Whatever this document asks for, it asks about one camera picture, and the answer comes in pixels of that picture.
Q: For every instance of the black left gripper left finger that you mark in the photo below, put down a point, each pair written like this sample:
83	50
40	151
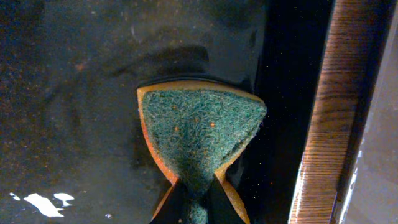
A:
170	208

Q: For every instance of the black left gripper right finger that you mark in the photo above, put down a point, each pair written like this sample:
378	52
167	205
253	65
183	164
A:
220	209

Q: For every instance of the green and yellow sponge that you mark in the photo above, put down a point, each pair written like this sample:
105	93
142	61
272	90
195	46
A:
195	129

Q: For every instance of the black water tray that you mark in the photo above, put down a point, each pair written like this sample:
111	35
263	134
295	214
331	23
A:
72	149

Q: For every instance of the brown serving tray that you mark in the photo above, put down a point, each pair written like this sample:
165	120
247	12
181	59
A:
372	191

